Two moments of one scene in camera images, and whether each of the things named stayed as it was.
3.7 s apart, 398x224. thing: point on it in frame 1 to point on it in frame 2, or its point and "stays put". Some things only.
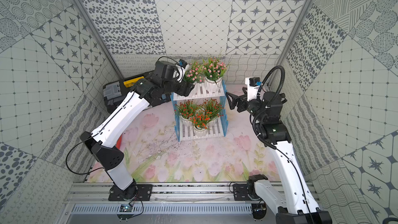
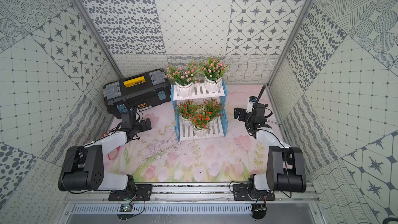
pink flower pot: (213, 69) stays put
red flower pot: (211, 109) stays put
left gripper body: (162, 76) to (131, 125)
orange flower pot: (199, 123) stays put
